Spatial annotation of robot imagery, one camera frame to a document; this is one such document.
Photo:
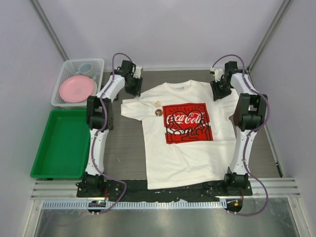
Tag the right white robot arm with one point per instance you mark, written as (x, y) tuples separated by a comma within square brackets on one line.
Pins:
[(249, 116)]

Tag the light blue cup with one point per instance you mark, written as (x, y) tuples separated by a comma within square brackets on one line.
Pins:
[(86, 69)]

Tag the white printed t-shirt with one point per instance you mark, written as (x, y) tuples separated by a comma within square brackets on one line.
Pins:
[(193, 141)]

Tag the white slotted cable duct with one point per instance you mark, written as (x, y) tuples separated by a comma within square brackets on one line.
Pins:
[(101, 204)]

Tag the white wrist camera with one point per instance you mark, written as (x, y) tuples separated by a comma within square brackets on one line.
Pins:
[(217, 72), (137, 72)]

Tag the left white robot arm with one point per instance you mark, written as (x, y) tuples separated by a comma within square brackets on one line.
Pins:
[(100, 120)]

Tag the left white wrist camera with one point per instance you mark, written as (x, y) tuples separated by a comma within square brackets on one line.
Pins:
[(137, 72)]

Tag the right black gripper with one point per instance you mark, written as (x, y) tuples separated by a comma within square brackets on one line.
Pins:
[(217, 94)]

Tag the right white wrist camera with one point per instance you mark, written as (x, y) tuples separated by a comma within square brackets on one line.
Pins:
[(217, 72)]

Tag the green plastic tray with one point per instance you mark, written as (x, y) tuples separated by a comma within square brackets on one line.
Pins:
[(64, 147)]

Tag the gold flower brooch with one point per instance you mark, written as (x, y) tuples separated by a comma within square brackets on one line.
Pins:
[(158, 104)]

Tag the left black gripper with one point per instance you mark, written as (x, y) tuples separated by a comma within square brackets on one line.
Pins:
[(137, 91)]

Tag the white plastic basket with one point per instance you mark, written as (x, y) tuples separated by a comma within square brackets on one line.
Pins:
[(69, 69)]

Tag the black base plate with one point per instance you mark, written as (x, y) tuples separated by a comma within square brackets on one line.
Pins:
[(136, 191)]

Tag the pink plate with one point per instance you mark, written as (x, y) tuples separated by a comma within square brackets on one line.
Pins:
[(77, 89)]

